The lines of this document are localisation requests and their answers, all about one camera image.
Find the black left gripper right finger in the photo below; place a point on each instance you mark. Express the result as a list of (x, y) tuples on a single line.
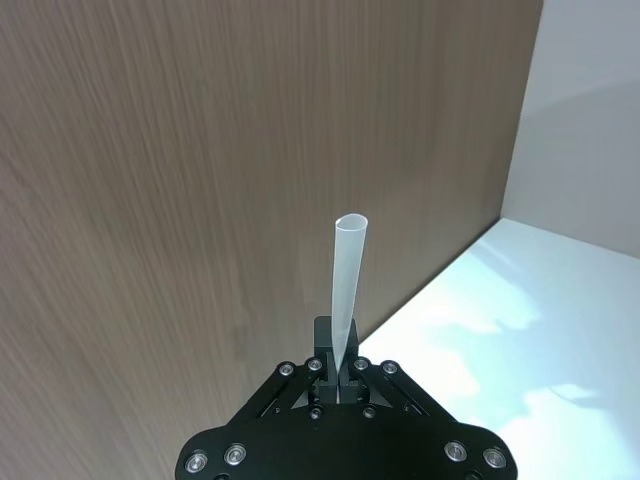
[(386, 372)]

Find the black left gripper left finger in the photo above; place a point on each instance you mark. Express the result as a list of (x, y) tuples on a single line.
[(322, 340)]

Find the translucent white plastic tube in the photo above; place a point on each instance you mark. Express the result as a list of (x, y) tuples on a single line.
[(347, 270)]

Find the brown wood grain panel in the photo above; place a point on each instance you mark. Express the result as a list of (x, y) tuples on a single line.
[(150, 200)]

